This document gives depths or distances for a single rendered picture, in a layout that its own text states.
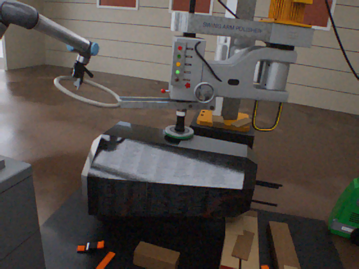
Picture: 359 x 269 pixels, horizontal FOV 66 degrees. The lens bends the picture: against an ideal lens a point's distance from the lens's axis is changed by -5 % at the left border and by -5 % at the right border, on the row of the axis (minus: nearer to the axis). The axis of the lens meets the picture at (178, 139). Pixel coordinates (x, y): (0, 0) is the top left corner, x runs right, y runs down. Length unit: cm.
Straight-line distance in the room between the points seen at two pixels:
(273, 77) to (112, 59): 738
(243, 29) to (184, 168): 99
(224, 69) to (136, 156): 85
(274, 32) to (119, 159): 134
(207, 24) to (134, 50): 691
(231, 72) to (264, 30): 35
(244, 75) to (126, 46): 704
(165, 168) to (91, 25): 785
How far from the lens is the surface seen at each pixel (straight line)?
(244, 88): 209
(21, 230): 178
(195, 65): 197
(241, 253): 207
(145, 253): 210
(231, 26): 199
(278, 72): 216
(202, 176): 194
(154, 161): 199
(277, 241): 247
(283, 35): 211
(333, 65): 799
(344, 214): 287
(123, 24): 894
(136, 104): 205
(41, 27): 176
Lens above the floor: 160
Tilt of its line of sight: 22 degrees down
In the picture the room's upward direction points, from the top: 6 degrees clockwise
